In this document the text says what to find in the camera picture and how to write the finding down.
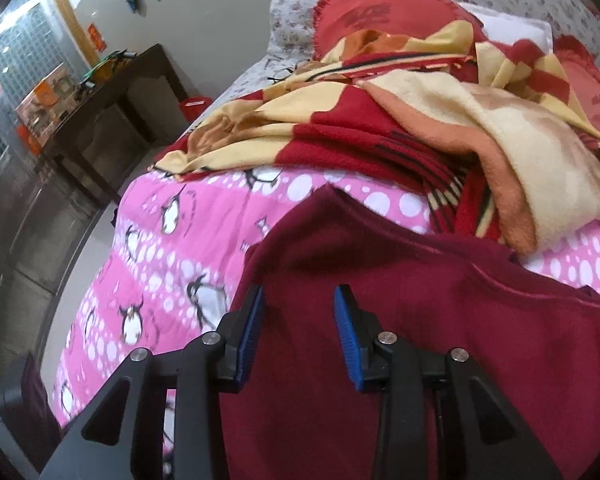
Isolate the pink penguin print blanket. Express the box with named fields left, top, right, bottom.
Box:
left=50, top=167, right=600, bottom=480

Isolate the red and yellow fleece blanket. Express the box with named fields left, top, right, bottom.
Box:
left=147, top=20, right=600, bottom=256

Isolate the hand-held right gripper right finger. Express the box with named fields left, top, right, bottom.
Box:
left=333, top=285, right=565, bottom=480

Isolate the orange printed cardboard box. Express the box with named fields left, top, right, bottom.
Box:
left=16, top=64, right=76, bottom=141

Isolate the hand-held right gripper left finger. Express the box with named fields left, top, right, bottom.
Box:
left=39, top=285, right=267, bottom=480

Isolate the white pillow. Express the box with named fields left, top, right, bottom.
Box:
left=460, top=2, right=553, bottom=53

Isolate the dark wooden table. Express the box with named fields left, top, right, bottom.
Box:
left=40, top=42, right=191, bottom=206

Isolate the maroon sweater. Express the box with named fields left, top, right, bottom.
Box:
left=220, top=185, right=600, bottom=480

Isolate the red plastic basin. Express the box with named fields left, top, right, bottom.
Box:
left=179, top=96, right=212, bottom=121

